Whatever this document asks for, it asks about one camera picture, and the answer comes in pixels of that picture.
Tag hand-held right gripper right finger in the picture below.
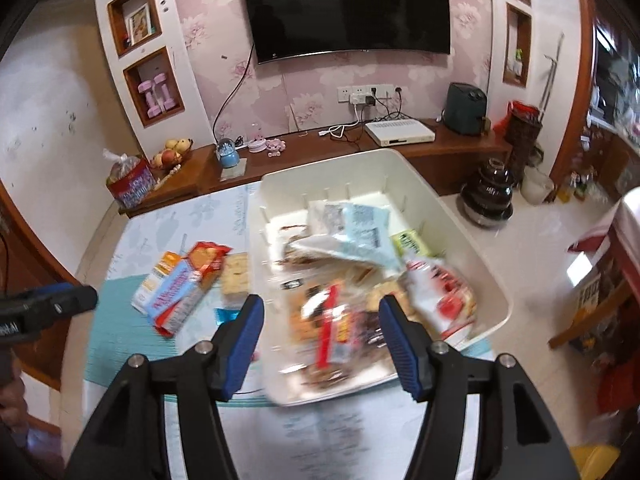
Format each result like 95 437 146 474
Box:
378 295 583 480

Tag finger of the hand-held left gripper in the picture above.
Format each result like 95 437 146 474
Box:
0 282 99 324

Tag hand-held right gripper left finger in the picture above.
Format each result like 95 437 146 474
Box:
65 294 265 480

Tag red yellow snack packet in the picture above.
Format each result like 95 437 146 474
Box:
300 284 362 368

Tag white plastic bin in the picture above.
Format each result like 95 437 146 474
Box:
248 147 515 407

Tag person's left hand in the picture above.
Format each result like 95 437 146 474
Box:
0 377 28 431

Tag red white snack bag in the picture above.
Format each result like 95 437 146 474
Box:
402 255 477 343

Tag pale cracker packet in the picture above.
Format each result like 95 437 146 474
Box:
220 252 251 296

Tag red cracker packet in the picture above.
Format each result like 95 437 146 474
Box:
185 241 233 291

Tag blue orange cracker box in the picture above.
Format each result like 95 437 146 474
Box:
131 251 221 337

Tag green snack packet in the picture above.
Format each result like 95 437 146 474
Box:
390 230 431 259

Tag pale blue grey packet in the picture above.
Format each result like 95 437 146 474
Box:
292 202 401 272

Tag red bag of bread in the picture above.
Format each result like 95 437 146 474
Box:
104 149 156 208

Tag pale coaster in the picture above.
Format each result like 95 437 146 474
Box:
220 157 248 181

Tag stacked black pots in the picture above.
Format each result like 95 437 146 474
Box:
459 157 515 228

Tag bowl of fruit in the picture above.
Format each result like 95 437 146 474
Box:
150 136 195 170

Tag blue snow globe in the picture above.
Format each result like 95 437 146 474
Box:
216 141 241 168

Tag wooden television cabinet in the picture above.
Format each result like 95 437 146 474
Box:
117 117 513 218

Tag wooden chair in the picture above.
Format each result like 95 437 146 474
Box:
547 255 640 351

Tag white jar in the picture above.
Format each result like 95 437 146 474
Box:
521 166 556 206

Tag white set-top box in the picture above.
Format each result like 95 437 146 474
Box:
364 119 437 145

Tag pink dumbbell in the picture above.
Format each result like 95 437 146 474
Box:
152 74 176 111
139 81 162 116

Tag red white cloth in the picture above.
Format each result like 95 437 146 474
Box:
567 197 640 261

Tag dark green air fryer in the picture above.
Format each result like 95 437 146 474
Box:
442 82 488 136

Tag red bag in dark basket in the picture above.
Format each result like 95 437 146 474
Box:
502 101 543 171

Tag white niche shelf column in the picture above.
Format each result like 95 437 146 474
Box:
92 0 211 161

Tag framed photo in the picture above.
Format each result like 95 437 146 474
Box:
125 2 152 43

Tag metal pole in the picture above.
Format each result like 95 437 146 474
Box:
542 32 565 122

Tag black curved television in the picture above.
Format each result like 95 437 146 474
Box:
238 0 452 65

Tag white bead string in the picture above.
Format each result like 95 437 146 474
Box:
152 165 182 188

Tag white plug cable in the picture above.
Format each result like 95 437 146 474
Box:
320 105 366 138

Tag black television cable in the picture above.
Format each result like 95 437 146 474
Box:
212 45 256 143

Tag white wall socket strip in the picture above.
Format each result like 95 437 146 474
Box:
337 84 403 106

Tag wall niche shelf with bottles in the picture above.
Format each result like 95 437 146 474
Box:
487 0 533 87

